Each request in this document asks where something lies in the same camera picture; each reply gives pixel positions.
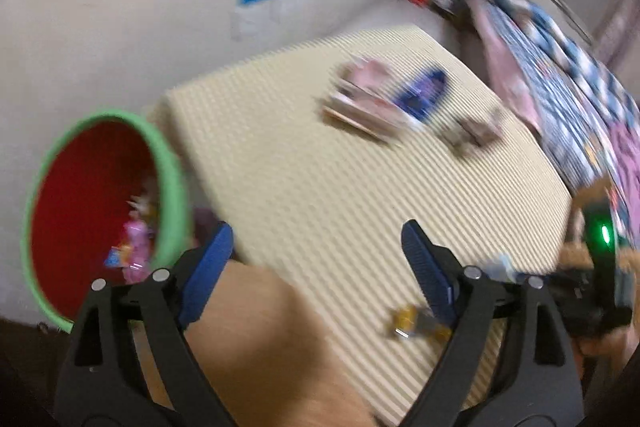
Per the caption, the pink purple blanket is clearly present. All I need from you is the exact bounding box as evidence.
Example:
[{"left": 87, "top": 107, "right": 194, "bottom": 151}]
[{"left": 610, "top": 122, "right": 639, "bottom": 249}]

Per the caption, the blue oreo wrapper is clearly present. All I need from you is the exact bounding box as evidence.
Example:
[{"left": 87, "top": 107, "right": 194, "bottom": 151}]
[{"left": 394, "top": 68, "right": 448, "bottom": 124}]

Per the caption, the trash inside bin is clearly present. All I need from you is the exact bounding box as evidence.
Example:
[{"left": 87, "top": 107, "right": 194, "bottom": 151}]
[{"left": 103, "top": 176, "right": 160, "bottom": 284}]

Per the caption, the bed with pink sheet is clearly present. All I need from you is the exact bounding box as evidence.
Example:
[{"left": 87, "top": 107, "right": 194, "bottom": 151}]
[{"left": 463, "top": 0, "right": 591, "bottom": 192}]

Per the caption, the blue plaid quilt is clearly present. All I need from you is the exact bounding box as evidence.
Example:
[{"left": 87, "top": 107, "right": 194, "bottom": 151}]
[{"left": 487, "top": 0, "right": 639, "bottom": 204}]

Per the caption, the pink cream snack box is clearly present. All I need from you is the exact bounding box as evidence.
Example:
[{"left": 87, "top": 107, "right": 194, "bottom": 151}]
[{"left": 321, "top": 88, "right": 422, "bottom": 143}]

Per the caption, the tan plush sleeve right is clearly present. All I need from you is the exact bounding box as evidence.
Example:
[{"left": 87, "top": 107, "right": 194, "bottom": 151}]
[{"left": 573, "top": 326, "right": 639, "bottom": 412}]

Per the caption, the yellow checkered tablecloth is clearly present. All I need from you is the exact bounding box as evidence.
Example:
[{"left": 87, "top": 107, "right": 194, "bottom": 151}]
[{"left": 148, "top": 25, "right": 570, "bottom": 426}]

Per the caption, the small pink wrapper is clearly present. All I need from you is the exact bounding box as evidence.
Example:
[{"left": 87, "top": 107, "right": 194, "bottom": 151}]
[{"left": 337, "top": 56, "right": 392, "bottom": 95}]

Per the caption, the green rimmed red trash bin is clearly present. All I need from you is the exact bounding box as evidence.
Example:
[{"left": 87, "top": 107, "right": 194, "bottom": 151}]
[{"left": 21, "top": 109, "right": 192, "bottom": 333}]

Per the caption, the paper ball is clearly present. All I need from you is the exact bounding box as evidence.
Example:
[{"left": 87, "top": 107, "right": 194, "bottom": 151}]
[{"left": 438, "top": 107, "right": 506, "bottom": 158}]

